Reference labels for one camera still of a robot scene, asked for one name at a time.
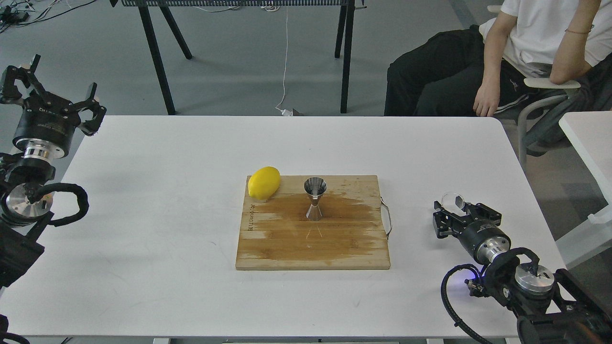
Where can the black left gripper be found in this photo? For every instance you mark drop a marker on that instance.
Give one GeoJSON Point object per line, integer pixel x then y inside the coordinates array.
{"type": "Point", "coordinates": [43, 121]}

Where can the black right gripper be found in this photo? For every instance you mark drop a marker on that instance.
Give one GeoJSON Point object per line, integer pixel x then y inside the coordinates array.
{"type": "Point", "coordinates": [478, 232]}

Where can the clear glass cup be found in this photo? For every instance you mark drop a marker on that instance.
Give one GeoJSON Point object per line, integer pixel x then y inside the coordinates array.
{"type": "Point", "coordinates": [454, 203]}

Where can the steel double jigger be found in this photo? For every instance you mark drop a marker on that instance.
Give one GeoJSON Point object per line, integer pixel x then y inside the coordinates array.
{"type": "Point", "coordinates": [315, 188]}

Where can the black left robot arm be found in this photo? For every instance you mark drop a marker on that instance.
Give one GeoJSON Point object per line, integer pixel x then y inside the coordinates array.
{"type": "Point", "coordinates": [30, 199]}

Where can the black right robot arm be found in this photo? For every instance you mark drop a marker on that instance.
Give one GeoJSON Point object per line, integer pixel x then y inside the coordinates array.
{"type": "Point", "coordinates": [550, 307]}

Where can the person right hand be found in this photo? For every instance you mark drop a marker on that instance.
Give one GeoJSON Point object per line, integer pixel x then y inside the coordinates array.
{"type": "Point", "coordinates": [487, 97]}

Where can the seated person white shirt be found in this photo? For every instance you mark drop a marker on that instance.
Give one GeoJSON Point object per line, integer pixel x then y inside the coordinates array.
{"type": "Point", "coordinates": [480, 71]}

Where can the wooden cutting board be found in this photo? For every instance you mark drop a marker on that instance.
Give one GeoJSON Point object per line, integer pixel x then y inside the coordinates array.
{"type": "Point", "coordinates": [275, 234]}

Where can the yellow lemon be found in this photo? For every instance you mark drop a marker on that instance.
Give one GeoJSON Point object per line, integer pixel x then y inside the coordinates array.
{"type": "Point", "coordinates": [264, 183]}

